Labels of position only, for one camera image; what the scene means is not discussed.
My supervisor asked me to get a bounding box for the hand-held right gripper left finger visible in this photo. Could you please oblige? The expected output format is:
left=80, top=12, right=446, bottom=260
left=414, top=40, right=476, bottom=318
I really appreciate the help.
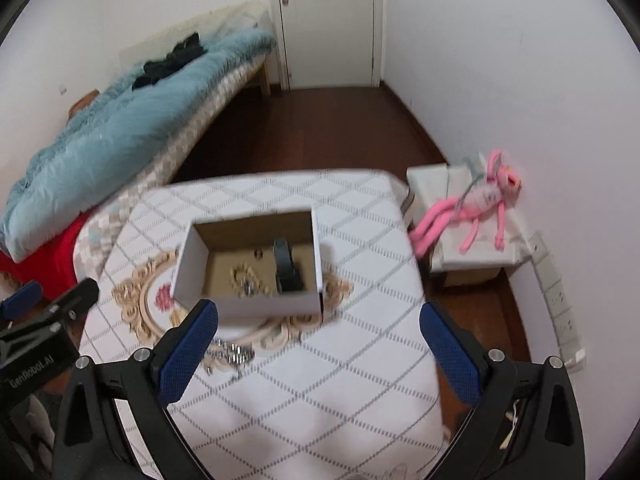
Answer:
left=52, top=299, right=221, bottom=480

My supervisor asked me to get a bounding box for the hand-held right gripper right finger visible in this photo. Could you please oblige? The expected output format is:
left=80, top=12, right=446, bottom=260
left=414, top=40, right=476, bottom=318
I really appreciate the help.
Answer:
left=419, top=301, right=586, bottom=480

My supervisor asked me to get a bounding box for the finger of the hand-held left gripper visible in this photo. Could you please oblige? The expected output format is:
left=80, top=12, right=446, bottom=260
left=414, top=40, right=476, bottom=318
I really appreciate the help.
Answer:
left=46, top=278, right=100, bottom=342
left=0, top=281, right=44, bottom=322

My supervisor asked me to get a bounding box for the silver chain bracelet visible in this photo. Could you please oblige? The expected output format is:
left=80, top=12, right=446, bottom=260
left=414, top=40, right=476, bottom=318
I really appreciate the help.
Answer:
left=202, top=339, right=257, bottom=376

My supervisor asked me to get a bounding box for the white cardboard box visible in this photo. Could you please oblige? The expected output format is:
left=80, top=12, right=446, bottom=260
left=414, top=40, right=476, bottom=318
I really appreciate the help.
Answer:
left=171, top=206, right=326, bottom=322

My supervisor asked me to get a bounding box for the red cloth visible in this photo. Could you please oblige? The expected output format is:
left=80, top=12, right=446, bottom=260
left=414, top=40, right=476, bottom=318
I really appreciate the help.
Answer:
left=0, top=212, right=92, bottom=302

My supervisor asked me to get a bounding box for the white bedside stool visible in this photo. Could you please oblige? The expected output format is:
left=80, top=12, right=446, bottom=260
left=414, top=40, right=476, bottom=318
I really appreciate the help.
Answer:
left=404, top=157, right=534, bottom=289

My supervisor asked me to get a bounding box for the black wristband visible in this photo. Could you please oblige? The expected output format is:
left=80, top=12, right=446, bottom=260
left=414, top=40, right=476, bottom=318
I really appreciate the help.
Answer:
left=272, top=239, right=306, bottom=294

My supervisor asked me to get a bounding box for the white power strip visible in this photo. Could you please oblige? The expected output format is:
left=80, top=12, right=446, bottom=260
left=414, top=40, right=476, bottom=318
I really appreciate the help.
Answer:
left=529, top=232, right=586, bottom=374

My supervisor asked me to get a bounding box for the pink plush toy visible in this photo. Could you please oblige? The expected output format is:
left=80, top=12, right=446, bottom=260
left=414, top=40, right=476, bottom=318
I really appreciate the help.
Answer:
left=409, top=149, right=524, bottom=256

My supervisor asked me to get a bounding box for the bed with blue blanket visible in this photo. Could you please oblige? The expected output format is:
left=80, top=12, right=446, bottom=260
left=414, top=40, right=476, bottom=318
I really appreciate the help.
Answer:
left=0, top=27, right=277, bottom=264

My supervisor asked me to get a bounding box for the checkered bed mattress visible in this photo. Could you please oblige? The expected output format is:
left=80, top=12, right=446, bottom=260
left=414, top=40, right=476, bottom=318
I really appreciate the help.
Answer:
left=75, top=55, right=266, bottom=281

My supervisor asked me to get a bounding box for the black clothing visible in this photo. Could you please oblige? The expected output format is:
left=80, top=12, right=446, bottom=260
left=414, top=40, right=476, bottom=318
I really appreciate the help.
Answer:
left=131, top=32, right=206, bottom=92

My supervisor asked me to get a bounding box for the white door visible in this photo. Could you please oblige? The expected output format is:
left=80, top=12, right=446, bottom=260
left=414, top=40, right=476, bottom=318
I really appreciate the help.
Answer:
left=266, top=0, right=385, bottom=92

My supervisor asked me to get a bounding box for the beige beaded bracelet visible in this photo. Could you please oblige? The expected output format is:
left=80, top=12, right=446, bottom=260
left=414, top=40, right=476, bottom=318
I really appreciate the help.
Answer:
left=230, top=262, right=273, bottom=299

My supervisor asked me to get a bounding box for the brown wooden bed frame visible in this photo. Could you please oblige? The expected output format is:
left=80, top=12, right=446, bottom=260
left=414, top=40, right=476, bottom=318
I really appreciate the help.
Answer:
left=67, top=67, right=273, bottom=122

